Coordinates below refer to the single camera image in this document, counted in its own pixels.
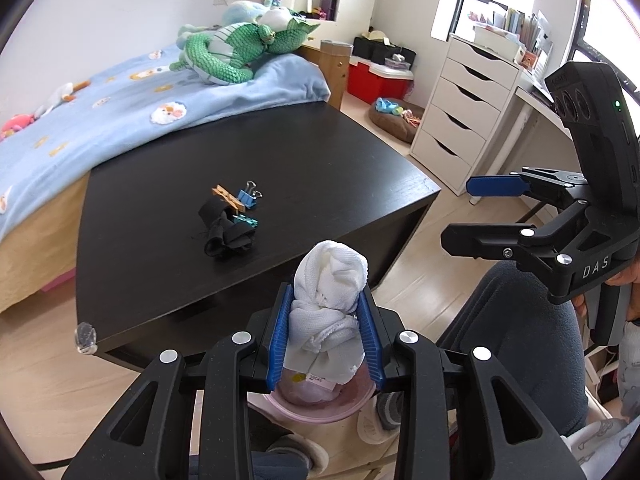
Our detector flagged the green dragon plush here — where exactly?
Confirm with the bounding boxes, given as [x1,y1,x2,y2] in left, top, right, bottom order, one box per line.
[169,16,322,86]

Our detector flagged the wooden bedside post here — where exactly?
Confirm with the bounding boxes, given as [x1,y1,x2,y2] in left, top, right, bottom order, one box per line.
[319,39,354,112]

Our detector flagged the black storage bins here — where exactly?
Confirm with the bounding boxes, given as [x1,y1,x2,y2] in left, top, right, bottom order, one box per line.
[352,35,419,68]

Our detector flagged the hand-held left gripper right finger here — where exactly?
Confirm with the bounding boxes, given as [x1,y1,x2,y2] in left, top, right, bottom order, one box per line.
[355,287,587,480]

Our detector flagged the pink waste bin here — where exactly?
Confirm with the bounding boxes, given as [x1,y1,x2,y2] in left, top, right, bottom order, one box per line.
[247,357,382,426]

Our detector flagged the blue binder clip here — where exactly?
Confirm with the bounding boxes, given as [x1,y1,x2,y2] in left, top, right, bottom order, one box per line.
[237,179,265,210]

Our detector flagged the wooden bed frame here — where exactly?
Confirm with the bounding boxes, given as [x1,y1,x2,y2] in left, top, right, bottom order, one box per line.
[0,176,92,313]

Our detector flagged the person's right hand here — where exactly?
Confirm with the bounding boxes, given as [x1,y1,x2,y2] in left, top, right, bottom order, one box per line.
[572,259,640,318]

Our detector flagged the white slipper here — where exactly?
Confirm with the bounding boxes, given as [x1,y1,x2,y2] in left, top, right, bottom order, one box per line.
[356,394,402,445]

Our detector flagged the light blue plush toy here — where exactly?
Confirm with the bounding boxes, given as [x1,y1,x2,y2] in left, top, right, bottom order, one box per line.
[220,0,282,27]

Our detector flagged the brown pet bed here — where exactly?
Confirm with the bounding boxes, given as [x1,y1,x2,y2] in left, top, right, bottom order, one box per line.
[368,97,427,144]

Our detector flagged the red cooler box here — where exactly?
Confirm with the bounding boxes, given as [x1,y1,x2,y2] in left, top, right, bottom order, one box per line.
[347,57,415,112]

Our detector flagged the row of books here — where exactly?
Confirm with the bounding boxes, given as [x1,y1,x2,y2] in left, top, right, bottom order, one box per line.
[469,1,555,72]

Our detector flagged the white drawer cabinet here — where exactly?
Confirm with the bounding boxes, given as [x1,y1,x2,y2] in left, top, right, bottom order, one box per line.
[410,33,524,197]

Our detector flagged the pink plush toy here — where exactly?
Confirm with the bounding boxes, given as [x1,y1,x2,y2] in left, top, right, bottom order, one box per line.
[0,113,37,142]

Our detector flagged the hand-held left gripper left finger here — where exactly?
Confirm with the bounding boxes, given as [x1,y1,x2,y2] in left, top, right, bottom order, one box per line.
[62,282,302,480]

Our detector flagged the white duck plush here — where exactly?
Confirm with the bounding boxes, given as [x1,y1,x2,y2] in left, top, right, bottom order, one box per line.
[36,80,92,117]

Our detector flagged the wooden clothespin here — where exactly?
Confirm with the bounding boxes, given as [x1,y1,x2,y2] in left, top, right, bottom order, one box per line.
[210,183,247,213]

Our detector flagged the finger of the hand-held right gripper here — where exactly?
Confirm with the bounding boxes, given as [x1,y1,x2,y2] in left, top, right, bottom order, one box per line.
[440,199,591,306]
[466,167,592,211]

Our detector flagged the black sock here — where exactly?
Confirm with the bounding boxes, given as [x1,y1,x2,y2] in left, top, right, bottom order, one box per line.
[197,197,257,260]

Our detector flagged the white sock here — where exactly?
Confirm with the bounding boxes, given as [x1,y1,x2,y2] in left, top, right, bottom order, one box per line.
[282,240,371,386]

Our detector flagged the bed with blue blanket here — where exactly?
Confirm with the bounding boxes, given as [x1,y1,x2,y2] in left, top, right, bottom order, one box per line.
[0,42,332,241]

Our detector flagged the clear corner bumper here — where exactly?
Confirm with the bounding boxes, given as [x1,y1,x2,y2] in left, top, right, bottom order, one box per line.
[74,323,99,356]

